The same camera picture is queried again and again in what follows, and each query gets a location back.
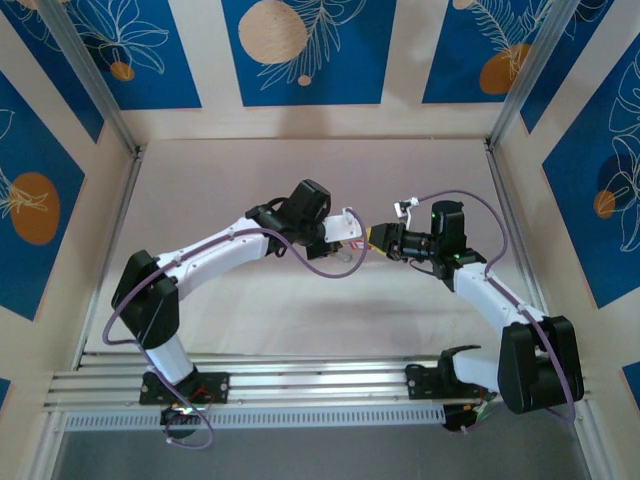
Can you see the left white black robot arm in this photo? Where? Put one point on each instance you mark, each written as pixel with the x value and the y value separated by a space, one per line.
pixel 210 255

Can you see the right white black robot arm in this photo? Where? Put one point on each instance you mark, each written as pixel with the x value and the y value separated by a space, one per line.
pixel 540 370

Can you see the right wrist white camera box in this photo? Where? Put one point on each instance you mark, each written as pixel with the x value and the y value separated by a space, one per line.
pixel 404 206

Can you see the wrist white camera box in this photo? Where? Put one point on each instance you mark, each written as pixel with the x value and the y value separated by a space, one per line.
pixel 345 225
pixel 404 206

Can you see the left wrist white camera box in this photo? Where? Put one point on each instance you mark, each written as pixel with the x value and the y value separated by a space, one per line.
pixel 345 225

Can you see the aluminium side rail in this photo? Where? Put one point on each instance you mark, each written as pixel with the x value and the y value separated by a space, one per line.
pixel 501 175
pixel 122 215

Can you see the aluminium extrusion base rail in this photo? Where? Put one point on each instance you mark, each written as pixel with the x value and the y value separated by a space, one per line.
pixel 320 385

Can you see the aluminium corner post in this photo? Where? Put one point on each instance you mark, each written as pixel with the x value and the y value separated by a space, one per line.
pixel 530 65
pixel 90 65

